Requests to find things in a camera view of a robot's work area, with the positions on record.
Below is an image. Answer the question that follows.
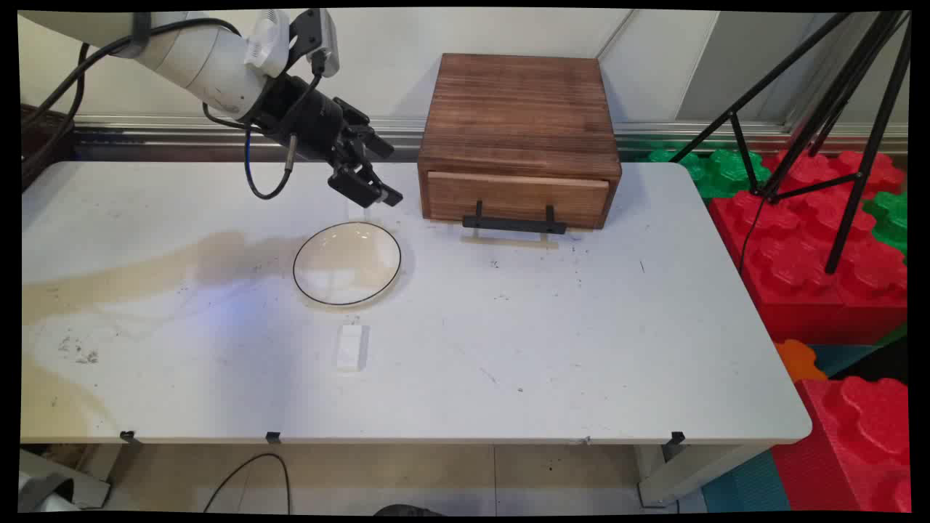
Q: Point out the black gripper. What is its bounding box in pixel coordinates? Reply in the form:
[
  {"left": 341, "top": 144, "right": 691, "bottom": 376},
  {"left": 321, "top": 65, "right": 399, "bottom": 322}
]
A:
[{"left": 251, "top": 73, "right": 405, "bottom": 210}]

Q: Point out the wooden drawer with black handle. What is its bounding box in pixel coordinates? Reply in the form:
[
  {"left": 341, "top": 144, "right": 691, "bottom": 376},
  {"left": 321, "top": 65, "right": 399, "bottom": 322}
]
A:
[{"left": 426, "top": 171, "right": 611, "bottom": 237}]

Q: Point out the white plate with black rim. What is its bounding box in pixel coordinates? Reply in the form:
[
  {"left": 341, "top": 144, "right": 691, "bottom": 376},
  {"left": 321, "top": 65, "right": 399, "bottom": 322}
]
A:
[{"left": 292, "top": 222, "right": 403, "bottom": 307}]

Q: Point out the brown wooden drawer cabinet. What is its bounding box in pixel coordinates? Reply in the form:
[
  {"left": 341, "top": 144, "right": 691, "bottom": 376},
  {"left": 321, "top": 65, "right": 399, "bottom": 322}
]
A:
[{"left": 418, "top": 53, "right": 623, "bottom": 232}]

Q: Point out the beige tape strip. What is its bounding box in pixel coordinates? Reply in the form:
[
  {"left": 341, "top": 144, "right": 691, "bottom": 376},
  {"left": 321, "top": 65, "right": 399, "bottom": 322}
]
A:
[{"left": 461, "top": 231, "right": 560, "bottom": 251}]

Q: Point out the white rectangular rest block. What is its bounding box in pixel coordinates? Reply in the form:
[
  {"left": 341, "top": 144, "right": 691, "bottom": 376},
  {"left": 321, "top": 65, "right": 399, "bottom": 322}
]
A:
[{"left": 336, "top": 325, "right": 369, "bottom": 373}]

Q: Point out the dark wicker basket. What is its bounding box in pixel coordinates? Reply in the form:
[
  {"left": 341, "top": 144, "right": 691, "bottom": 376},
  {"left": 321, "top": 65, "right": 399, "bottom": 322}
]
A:
[{"left": 20, "top": 104, "right": 77, "bottom": 191}]

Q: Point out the green foam block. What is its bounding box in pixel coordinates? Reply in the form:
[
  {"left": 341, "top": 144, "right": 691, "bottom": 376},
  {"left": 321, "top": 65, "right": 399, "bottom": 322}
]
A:
[
  {"left": 863, "top": 190, "right": 909, "bottom": 255},
  {"left": 647, "top": 147, "right": 771, "bottom": 201}
]

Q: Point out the large red foam block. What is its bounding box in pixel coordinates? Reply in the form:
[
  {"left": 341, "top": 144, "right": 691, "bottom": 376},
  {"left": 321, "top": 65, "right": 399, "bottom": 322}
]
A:
[{"left": 708, "top": 149, "right": 909, "bottom": 346}]

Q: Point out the white table leg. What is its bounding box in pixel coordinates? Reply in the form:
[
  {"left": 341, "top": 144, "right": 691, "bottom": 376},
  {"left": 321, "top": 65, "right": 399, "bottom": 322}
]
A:
[{"left": 638, "top": 443, "right": 771, "bottom": 508}]

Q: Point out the orange foam block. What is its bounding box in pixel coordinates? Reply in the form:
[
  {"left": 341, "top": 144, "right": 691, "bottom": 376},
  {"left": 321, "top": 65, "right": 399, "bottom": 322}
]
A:
[{"left": 774, "top": 339, "right": 829, "bottom": 384}]

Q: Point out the teal foam mat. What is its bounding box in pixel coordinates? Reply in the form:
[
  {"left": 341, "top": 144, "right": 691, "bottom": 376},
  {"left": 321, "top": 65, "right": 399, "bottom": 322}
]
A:
[{"left": 701, "top": 450, "right": 793, "bottom": 513}]

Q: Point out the black tripod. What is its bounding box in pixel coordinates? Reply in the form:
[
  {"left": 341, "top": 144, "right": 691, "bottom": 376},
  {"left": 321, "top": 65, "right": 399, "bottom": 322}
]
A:
[{"left": 668, "top": 10, "right": 913, "bottom": 275}]

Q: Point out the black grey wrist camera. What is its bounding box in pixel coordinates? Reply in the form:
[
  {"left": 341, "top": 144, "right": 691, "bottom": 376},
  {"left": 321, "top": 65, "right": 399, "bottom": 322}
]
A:
[{"left": 289, "top": 9, "right": 341, "bottom": 79}]

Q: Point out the white ribbed camera mount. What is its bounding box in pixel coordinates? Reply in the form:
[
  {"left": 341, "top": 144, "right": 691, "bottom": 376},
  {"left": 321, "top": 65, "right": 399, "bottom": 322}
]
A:
[{"left": 243, "top": 9, "right": 293, "bottom": 78}]

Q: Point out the black strap on arm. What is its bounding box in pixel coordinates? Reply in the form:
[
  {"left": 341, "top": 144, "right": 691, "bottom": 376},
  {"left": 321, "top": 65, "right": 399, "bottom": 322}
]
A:
[{"left": 131, "top": 11, "right": 154, "bottom": 58}]

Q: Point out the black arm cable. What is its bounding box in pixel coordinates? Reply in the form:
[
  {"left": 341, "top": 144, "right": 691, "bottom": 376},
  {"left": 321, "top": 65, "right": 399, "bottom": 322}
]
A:
[{"left": 20, "top": 18, "right": 244, "bottom": 175}]

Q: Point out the aluminium wall rail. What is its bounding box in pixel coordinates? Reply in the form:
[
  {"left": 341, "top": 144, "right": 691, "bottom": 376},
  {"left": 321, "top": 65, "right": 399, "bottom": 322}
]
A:
[{"left": 73, "top": 115, "right": 909, "bottom": 162}]

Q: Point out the thin black floor cable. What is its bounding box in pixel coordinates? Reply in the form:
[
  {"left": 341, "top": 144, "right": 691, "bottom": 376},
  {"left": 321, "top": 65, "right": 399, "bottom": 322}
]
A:
[{"left": 203, "top": 453, "right": 293, "bottom": 515}]

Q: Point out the grey metal bracket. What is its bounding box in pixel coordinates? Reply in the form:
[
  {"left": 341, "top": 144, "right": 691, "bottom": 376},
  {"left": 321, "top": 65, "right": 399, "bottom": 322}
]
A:
[{"left": 18, "top": 449, "right": 111, "bottom": 513}]

